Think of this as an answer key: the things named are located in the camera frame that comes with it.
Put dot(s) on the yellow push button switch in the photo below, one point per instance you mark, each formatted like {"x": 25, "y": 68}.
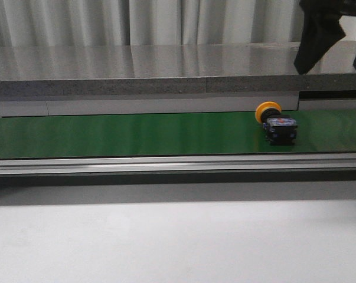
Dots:
{"x": 280, "y": 129}

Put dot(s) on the green conveyor belt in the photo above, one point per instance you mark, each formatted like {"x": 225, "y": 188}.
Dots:
{"x": 169, "y": 134}

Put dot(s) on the white pleated curtain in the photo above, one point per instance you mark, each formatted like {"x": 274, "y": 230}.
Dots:
{"x": 90, "y": 23}

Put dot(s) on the aluminium conveyor front rail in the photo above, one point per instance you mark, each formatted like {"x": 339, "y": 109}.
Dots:
{"x": 179, "y": 164}

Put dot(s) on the grey conveyor back rail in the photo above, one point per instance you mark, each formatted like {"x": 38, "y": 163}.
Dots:
{"x": 174, "y": 103}

